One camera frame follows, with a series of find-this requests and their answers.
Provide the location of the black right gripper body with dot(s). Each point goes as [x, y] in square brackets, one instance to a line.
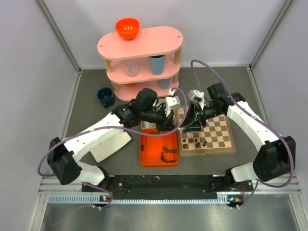
[209, 111]

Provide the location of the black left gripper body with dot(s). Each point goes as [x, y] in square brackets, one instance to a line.
[156, 115]

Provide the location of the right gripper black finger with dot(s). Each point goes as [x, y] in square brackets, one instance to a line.
[190, 117]
[196, 126]

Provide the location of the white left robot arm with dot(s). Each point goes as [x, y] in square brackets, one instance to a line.
[64, 156]

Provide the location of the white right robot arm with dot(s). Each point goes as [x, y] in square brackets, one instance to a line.
[276, 154]

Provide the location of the wooden chess board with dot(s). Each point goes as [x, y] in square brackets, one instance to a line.
[218, 134]

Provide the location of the blue cup bottom shelf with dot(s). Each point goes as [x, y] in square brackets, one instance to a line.
[164, 83]

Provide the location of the blue cup shelf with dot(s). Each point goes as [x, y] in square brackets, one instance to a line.
[157, 64]
[164, 83]

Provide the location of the orange tin box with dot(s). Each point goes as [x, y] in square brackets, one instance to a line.
[159, 151]

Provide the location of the blue cup middle shelf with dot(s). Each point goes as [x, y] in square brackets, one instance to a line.
[157, 64]

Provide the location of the pink three-tier shelf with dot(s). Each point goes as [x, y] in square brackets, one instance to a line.
[152, 41]

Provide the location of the clear glass cup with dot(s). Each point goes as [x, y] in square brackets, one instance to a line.
[131, 67]

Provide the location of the dark blue mug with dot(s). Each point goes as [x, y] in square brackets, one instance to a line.
[106, 97]

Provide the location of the white paper sheet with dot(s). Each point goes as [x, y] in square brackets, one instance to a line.
[110, 146]

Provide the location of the orange bowl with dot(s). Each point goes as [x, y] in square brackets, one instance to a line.
[127, 28]

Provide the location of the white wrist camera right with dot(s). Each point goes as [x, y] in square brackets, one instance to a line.
[197, 97]

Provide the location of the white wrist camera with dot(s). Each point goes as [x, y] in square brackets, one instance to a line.
[197, 97]
[172, 102]

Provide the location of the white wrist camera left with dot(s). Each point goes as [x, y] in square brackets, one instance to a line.
[172, 102]

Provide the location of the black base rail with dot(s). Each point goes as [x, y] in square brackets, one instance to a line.
[162, 187]

